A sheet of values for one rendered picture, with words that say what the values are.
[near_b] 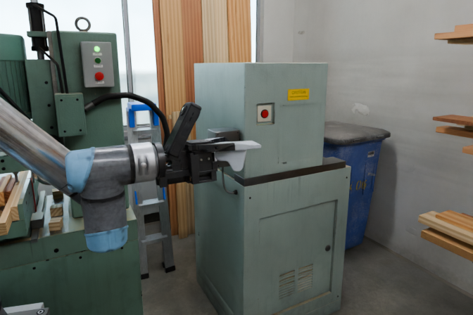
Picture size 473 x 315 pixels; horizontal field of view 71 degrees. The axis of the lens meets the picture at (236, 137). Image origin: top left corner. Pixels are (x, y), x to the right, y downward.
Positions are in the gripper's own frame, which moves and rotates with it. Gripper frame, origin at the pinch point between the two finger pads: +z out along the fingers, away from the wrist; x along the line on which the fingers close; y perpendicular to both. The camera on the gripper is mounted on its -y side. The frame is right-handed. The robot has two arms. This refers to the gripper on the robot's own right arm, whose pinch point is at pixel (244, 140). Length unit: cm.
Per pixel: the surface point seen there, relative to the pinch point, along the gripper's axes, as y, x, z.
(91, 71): -23, -66, -25
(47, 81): -21, -77, -40
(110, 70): -23, -66, -19
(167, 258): 93, -155, 17
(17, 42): -35, -77, -48
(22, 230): 29, -64, -51
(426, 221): 58, -43, 129
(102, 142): 3, -76, -23
